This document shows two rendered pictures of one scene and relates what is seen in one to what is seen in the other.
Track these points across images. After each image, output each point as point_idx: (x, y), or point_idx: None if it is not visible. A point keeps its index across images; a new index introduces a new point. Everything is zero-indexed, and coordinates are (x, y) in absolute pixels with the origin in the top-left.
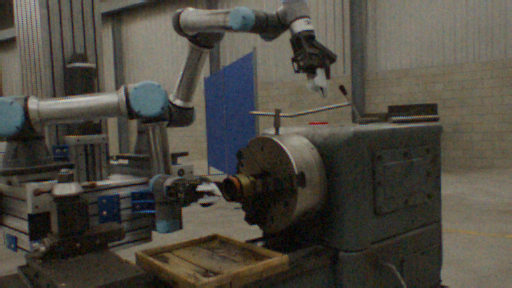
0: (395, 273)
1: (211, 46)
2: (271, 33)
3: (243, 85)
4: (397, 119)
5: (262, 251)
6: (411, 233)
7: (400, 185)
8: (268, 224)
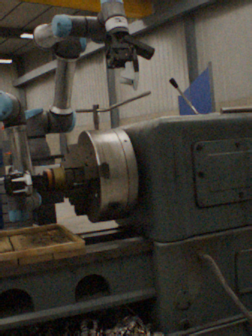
0: (211, 265)
1: (73, 56)
2: (95, 35)
3: (204, 100)
4: (229, 109)
5: (73, 238)
6: (248, 227)
7: (231, 177)
8: (91, 214)
